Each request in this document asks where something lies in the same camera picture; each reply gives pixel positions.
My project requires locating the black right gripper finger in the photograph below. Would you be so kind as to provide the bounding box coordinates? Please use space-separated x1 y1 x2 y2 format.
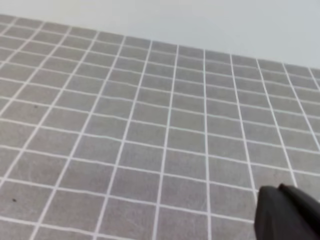
254 183 320 240

